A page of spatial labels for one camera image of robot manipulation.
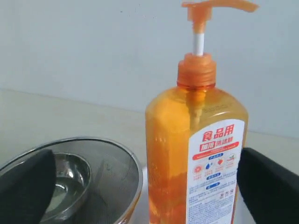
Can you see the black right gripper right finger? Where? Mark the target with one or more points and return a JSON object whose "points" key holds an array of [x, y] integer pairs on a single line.
{"points": [[269, 190]]}

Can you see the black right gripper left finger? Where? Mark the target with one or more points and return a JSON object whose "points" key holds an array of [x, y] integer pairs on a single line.
{"points": [[27, 189]]}

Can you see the orange pump soap bottle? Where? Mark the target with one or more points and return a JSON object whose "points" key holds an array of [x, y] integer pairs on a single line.
{"points": [[194, 136]]}

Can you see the small stainless steel bowl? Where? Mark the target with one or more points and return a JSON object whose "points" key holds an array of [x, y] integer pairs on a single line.
{"points": [[73, 181]]}

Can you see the steel mesh strainer basket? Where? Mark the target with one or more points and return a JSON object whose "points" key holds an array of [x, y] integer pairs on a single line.
{"points": [[116, 178]]}

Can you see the white plastic tray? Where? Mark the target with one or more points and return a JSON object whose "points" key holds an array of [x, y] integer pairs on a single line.
{"points": [[141, 211]]}

